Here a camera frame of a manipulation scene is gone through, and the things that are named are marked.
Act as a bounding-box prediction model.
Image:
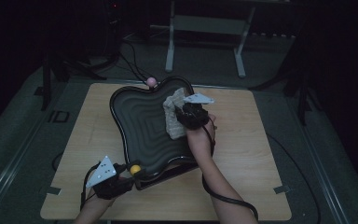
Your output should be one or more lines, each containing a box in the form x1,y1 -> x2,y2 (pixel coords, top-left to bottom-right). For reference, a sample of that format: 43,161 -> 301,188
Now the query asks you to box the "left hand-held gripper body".
85,155 -> 135,201

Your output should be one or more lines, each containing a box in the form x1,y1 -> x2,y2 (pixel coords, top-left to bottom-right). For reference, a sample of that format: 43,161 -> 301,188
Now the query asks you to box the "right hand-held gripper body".
174,92 -> 215,131

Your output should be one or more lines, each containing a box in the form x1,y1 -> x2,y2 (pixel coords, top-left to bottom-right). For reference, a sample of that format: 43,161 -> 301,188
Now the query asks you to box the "beige fluffy towel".
162,87 -> 189,140

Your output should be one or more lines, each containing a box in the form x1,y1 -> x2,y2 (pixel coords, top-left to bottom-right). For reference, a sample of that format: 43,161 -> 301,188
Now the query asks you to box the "black wavy tray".
109,75 -> 200,185

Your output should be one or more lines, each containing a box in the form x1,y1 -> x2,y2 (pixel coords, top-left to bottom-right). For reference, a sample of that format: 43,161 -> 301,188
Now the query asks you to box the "person's right hand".
185,113 -> 217,157

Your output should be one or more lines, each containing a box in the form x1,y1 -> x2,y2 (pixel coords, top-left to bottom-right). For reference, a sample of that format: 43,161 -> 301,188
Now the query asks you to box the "person's left hand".
85,190 -> 117,209

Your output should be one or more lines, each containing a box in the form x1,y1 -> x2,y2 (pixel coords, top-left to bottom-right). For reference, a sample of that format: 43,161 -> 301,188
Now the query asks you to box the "white metal stand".
150,0 -> 257,78

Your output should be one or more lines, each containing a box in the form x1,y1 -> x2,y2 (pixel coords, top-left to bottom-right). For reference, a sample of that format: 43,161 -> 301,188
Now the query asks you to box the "black metal stand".
34,46 -> 120,111

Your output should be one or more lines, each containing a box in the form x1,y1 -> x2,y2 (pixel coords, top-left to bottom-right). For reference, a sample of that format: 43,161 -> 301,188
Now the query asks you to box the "black tripod stand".
250,31 -> 323,125

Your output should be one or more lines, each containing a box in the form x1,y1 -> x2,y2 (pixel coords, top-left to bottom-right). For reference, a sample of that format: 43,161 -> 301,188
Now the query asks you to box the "dark device with red light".
105,0 -> 124,32

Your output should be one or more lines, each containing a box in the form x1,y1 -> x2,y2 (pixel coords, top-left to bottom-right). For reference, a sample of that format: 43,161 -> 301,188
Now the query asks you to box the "left hand-held gripper cable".
79,161 -> 102,213

